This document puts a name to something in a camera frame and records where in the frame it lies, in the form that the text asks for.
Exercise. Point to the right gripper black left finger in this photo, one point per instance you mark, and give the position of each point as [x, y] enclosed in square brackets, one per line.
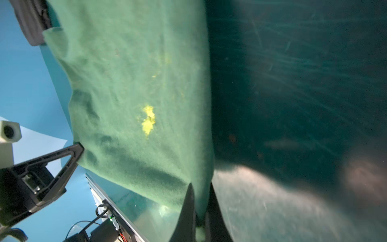
[185, 230]

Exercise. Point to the aluminium front rail base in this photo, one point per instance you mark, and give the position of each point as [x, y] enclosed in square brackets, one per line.
[126, 227]

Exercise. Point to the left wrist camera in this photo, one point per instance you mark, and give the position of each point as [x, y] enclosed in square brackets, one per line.
[10, 133]

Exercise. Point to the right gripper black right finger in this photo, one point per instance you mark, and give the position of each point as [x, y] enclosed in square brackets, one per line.
[215, 228]

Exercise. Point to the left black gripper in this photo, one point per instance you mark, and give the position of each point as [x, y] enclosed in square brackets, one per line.
[28, 187]

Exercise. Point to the folded black t-shirt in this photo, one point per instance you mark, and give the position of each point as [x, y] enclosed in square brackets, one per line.
[33, 18]

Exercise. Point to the dark green t-shirt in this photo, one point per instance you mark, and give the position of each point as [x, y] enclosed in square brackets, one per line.
[141, 94]

